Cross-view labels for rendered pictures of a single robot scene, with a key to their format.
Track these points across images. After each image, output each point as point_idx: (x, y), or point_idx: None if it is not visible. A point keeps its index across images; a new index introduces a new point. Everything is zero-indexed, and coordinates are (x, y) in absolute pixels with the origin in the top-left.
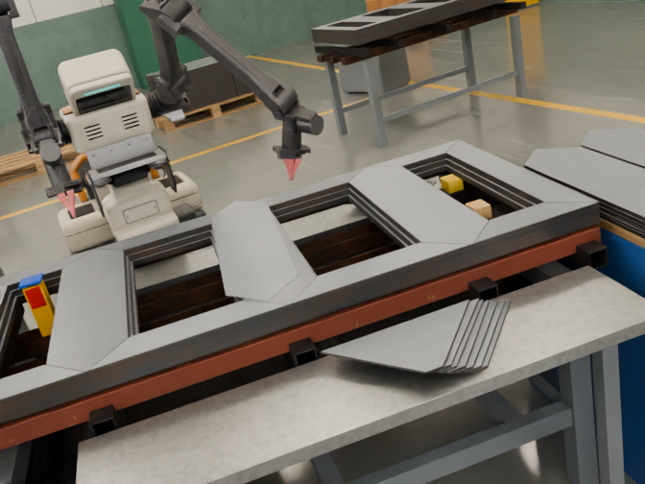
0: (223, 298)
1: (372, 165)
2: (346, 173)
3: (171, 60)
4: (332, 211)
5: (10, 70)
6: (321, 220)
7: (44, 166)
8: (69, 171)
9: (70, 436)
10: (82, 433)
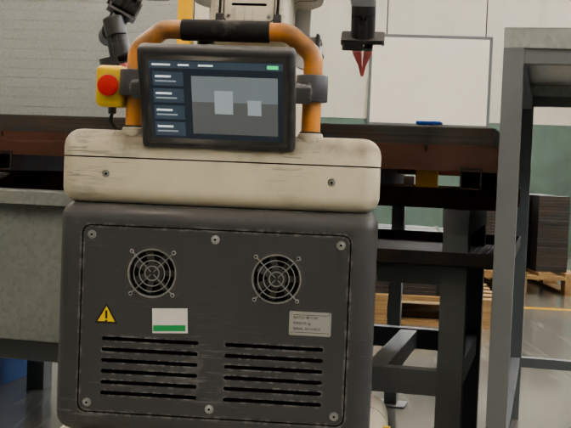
0: None
1: (6, 114)
2: (37, 115)
3: None
4: (8, 189)
5: None
6: (40, 190)
7: (375, 7)
8: (321, 55)
9: (432, 249)
10: (421, 248)
